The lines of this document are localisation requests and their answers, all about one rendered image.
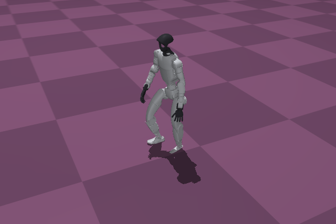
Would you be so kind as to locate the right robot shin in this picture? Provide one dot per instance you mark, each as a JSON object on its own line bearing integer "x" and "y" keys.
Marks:
{"x": 154, "y": 129}

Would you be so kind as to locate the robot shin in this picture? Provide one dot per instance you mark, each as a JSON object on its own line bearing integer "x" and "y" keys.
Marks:
{"x": 154, "y": 129}
{"x": 178, "y": 135}

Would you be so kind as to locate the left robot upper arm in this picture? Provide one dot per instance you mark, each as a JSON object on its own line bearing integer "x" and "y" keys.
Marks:
{"x": 178, "y": 67}

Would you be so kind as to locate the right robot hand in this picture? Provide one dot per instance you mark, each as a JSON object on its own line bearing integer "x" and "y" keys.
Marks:
{"x": 143, "y": 93}

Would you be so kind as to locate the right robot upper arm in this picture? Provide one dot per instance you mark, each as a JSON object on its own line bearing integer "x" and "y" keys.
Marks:
{"x": 155, "y": 67}

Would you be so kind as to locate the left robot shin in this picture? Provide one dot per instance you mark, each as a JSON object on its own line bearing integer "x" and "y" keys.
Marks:
{"x": 178, "y": 135}

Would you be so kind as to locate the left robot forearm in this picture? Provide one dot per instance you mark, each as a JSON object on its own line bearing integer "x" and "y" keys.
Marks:
{"x": 181, "y": 91}

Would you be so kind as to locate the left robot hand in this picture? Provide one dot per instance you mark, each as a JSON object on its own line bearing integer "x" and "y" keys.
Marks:
{"x": 178, "y": 113}

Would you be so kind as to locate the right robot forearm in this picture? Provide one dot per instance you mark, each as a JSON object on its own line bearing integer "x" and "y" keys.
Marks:
{"x": 150, "y": 78}

